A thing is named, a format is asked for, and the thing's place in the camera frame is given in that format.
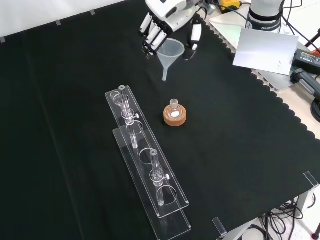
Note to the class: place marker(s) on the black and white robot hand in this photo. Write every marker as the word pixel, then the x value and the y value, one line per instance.
pixel 175 15

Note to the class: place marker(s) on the translucent plastic funnel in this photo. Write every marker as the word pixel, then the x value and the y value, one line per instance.
pixel 172 48

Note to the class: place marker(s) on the clear acrylic funnel stand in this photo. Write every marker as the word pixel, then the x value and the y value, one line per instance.
pixel 150 175

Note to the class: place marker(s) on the yellow stop button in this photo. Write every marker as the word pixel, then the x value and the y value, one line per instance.
pixel 230 3

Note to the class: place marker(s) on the small round-bottom glass flask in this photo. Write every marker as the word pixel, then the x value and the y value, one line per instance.
pixel 174 111

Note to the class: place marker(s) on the pale board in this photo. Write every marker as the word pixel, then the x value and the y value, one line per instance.
pixel 265 50

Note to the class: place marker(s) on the black power adapter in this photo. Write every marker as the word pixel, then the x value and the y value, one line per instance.
pixel 307 58

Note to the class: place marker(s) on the black and red tripod leg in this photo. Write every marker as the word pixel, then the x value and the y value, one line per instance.
pixel 313 41

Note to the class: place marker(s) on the black cloth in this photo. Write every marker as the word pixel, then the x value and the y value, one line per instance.
pixel 75 125

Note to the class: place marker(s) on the clear plastic cloth clip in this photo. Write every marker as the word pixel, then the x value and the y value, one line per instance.
pixel 311 179
pixel 219 226

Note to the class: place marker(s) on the grey metal base plate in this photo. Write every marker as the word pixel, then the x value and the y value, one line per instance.
pixel 225 25

